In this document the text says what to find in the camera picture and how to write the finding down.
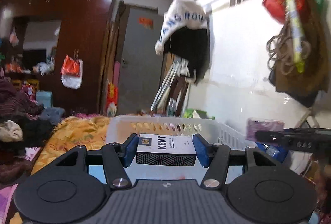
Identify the dark red wooden wardrobe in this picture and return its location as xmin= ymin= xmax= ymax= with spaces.
xmin=1 ymin=0 xmax=116 ymax=113

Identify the yellow floral blanket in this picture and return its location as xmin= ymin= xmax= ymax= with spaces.
xmin=31 ymin=116 xmax=112 ymax=174

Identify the purple box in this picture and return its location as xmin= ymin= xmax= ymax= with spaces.
xmin=246 ymin=118 xmax=285 ymax=142

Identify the brown hanging bag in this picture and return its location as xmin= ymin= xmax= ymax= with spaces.
xmin=266 ymin=0 xmax=329 ymax=108

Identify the grey door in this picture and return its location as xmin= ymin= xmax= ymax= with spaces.
xmin=117 ymin=8 xmax=163 ymax=115

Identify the red white plastic bag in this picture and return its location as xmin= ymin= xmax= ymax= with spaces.
xmin=61 ymin=55 xmax=83 ymax=89

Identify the white Kent cigarette box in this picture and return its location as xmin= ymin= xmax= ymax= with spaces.
xmin=136 ymin=134 xmax=196 ymax=167

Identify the white plastic laundry basket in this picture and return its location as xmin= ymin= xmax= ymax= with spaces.
xmin=106 ymin=115 xmax=256 ymax=184

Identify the pile of dark clothes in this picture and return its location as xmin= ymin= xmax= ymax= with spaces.
xmin=1 ymin=78 xmax=53 ymax=188

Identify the white black hanging jacket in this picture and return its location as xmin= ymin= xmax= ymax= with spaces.
xmin=155 ymin=0 xmax=210 ymax=84

